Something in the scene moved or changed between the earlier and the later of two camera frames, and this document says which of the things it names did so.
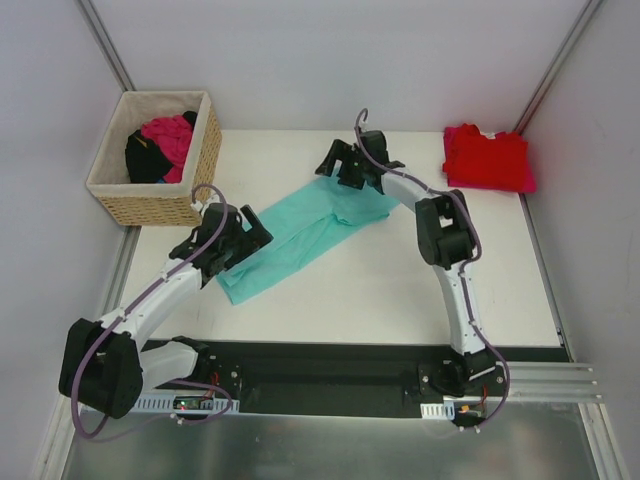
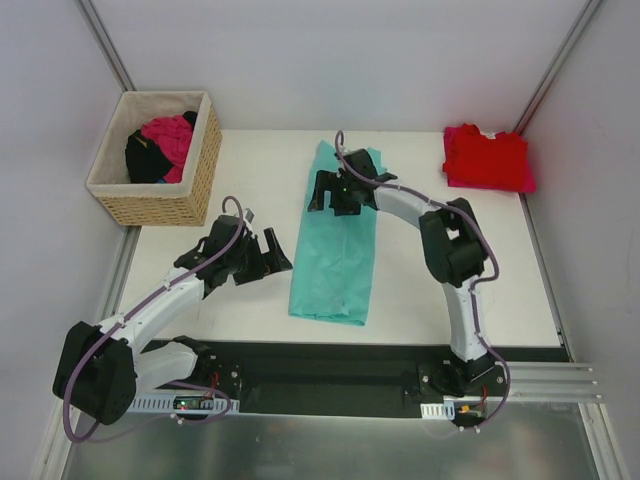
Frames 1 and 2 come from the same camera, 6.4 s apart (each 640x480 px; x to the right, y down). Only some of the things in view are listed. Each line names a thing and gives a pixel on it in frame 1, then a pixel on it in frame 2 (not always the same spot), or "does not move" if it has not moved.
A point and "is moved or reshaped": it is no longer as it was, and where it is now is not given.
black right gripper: (345, 166) -> (334, 190)
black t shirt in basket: (146, 162) does not move
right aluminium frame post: (580, 27) does not move
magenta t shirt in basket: (173, 134) does not move
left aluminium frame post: (100, 37) does not move
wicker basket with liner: (159, 148) does not move
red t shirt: (474, 157) does not move
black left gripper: (245, 239) -> (257, 263)
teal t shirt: (302, 230) is moved or reshaped
